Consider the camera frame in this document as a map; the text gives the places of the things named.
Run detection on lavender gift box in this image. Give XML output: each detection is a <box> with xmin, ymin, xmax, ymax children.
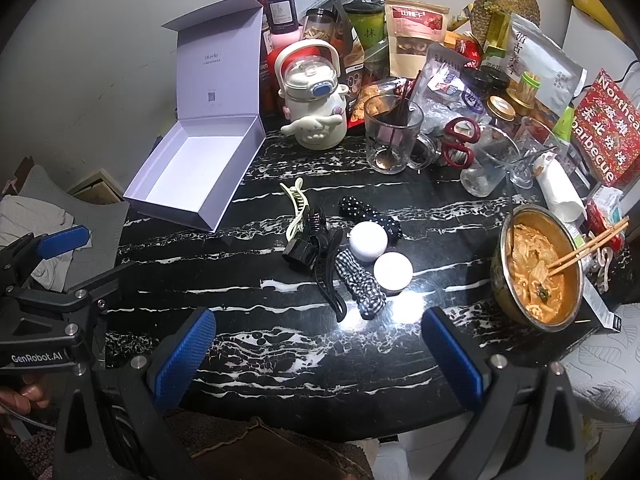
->
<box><xmin>122</xmin><ymin>0</ymin><xmax>267</xmax><ymax>233</ymax></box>

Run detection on red printed box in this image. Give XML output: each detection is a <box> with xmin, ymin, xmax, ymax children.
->
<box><xmin>570</xmin><ymin>69</ymin><xmax>640</xmax><ymax>188</ymax></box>

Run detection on white paper roll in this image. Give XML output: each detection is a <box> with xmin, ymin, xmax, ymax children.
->
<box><xmin>532</xmin><ymin>152</ymin><xmax>587</xmax><ymax>223</ymax></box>

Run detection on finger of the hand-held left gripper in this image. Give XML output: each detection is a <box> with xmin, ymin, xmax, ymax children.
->
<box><xmin>66</xmin><ymin>261</ymin><xmax>139</xmax><ymax>357</ymax></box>
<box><xmin>0</xmin><ymin>226</ymin><xmax>92</xmax><ymax>293</ymax></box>

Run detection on toothpick holder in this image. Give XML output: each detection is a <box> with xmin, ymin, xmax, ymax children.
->
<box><xmin>507</xmin><ymin>72</ymin><xmax>543</xmax><ymax>111</ymax></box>

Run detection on cream hair claw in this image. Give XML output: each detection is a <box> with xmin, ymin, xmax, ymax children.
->
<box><xmin>279</xmin><ymin>177</ymin><xmax>313</xmax><ymax>246</ymax></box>

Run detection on red snack packet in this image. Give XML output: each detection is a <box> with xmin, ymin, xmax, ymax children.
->
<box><xmin>445</xmin><ymin>30</ymin><xmax>483</xmax><ymax>68</ymax></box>

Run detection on green drink cup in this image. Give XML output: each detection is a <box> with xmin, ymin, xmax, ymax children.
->
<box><xmin>344</xmin><ymin>1</ymin><xmax>388</xmax><ymax>56</ymax></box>

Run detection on green pouch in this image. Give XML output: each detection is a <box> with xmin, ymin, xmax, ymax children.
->
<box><xmin>552</xmin><ymin>102</ymin><xmax>578</xmax><ymax>143</ymax></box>

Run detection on red white carton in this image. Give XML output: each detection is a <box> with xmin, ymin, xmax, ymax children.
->
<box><xmin>585</xmin><ymin>185</ymin><xmax>626</xmax><ymax>251</ymax></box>

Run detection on wooden chopstick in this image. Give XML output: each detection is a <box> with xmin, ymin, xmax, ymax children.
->
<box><xmin>547</xmin><ymin>225</ymin><xmax>630</xmax><ymax>277</ymax></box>
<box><xmin>545</xmin><ymin>217</ymin><xmax>628</xmax><ymax>271</ymax></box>

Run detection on brown snack pouch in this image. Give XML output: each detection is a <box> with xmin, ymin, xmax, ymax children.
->
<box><xmin>384</xmin><ymin>0</ymin><xmax>450</xmax><ymax>81</ymax></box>

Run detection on red jam jar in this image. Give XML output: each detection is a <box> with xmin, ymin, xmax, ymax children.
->
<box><xmin>263</xmin><ymin>0</ymin><xmax>301</xmax><ymax>36</ymax></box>

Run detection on yellow stick packet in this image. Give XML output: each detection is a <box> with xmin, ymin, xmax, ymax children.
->
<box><xmin>447</xmin><ymin>4</ymin><xmax>476</xmax><ymax>31</ymax></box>

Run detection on clear plastic packet bag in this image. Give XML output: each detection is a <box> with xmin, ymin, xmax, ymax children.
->
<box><xmin>417</xmin><ymin>42</ymin><xmax>488</xmax><ymax>126</ymax></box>

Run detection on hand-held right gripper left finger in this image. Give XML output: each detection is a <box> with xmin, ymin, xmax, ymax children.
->
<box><xmin>52</xmin><ymin>307</ymin><xmax>218</xmax><ymax>480</ymax></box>

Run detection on small gold lid jar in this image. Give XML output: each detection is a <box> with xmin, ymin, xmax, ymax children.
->
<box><xmin>487</xmin><ymin>95</ymin><xmax>517</xmax><ymax>121</ymax></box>

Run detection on black hair cuff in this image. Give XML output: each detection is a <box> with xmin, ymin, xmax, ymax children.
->
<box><xmin>281</xmin><ymin>240</ymin><xmax>321</xmax><ymax>273</ymax></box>

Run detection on small black hair claw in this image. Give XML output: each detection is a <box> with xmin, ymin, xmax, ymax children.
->
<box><xmin>305</xmin><ymin>206</ymin><xmax>328</xmax><ymax>251</ymax></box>

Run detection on white leaf pattern cushion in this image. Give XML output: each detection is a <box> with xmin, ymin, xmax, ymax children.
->
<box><xmin>560</xmin><ymin>302</ymin><xmax>640</xmax><ymax>426</ymax></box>

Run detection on white cloth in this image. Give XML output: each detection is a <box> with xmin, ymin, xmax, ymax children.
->
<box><xmin>0</xmin><ymin>195</ymin><xmax>93</xmax><ymax>291</ymax></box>

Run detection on white black carton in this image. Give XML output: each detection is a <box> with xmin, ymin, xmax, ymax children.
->
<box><xmin>580</xmin><ymin>280</ymin><xmax>623</xmax><ymax>333</ymax></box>

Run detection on clear glass cup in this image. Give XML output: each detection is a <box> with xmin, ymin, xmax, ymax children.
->
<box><xmin>460</xmin><ymin>125</ymin><xmax>521</xmax><ymax>198</ymax></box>

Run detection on grey cushion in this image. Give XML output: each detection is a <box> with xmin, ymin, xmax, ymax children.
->
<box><xmin>15</xmin><ymin>165</ymin><xmax>131</xmax><ymax>291</ymax></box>

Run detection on white round ball case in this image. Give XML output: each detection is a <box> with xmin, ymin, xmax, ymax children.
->
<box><xmin>348</xmin><ymin>222</ymin><xmax>388</xmax><ymax>263</ymax></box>
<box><xmin>372</xmin><ymin>252</ymin><xmax>414</xmax><ymax>296</ymax></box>

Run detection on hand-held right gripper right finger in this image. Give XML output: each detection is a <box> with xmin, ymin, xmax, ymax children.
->
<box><xmin>421</xmin><ymin>306</ymin><xmax>598</xmax><ymax>480</ymax></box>

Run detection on metal hose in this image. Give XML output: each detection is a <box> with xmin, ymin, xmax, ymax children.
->
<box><xmin>0</xmin><ymin>402</ymin><xmax>56</xmax><ymax>431</ymax></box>

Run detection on glass mug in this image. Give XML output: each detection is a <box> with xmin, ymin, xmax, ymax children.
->
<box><xmin>363</xmin><ymin>94</ymin><xmax>425</xmax><ymax>175</ymax></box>

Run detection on long black hair clip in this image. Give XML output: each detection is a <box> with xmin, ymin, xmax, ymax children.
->
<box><xmin>312</xmin><ymin>230</ymin><xmax>348</xmax><ymax>323</ymax></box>

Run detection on black snack bag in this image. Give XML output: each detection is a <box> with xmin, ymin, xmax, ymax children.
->
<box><xmin>332</xmin><ymin>0</ymin><xmax>401</xmax><ymax>128</ymax></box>

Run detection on clear snack jar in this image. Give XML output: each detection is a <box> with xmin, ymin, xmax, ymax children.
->
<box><xmin>302</xmin><ymin>8</ymin><xmax>336</xmax><ymax>43</ymax></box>

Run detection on silver foil pouch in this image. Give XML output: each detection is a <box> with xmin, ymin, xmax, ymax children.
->
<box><xmin>502</xmin><ymin>12</ymin><xmax>588</xmax><ymax>111</ymax></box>

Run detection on red plastic container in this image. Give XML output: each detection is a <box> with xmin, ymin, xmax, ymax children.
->
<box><xmin>265</xmin><ymin>30</ymin><xmax>331</xmax><ymax>68</ymax></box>

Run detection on cream cartoon kettle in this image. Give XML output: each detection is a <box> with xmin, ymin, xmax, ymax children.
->
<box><xmin>274</xmin><ymin>41</ymin><xmax>350</xmax><ymax>150</ymax></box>

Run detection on gold green box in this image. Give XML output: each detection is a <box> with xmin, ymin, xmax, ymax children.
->
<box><xmin>482</xmin><ymin>10</ymin><xmax>511</xmax><ymax>61</ymax></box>

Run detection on brown cloth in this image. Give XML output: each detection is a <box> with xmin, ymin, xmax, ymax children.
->
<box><xmin>165</xmin><ymin>407</ymin><xmax>376</xmax><ymax>480</ymax></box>

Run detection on metal bowl of noodles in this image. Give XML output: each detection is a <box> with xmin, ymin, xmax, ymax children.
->
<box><xmin>490</xmin><ymin>205</ymin><xmax>585</xmax><ymax>333</ymax></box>

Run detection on black white gingham scrunchie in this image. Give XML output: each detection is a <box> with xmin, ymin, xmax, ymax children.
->
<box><xmin>334</xmin><ymin>249</ymin><xmax>387</xmax><ymax>321</ymax></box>

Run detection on person's left hand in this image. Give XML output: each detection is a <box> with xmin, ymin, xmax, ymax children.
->
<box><xmin>0</xmin><ymin>382</ymin><xmax>51</xmax><ymax>416</ymax></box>

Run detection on red handled scissors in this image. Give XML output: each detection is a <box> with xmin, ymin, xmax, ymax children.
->
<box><xmin>435</xmin><ymin>117</ymin><xmax>482</xmax><ymax>168</ymax></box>

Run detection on black polka dot scrunchie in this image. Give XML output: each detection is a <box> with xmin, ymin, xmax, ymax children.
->
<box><xmin>337</xmin><ymin>195</ymin><xmax>403</xmax><ymax>246</ymax></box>

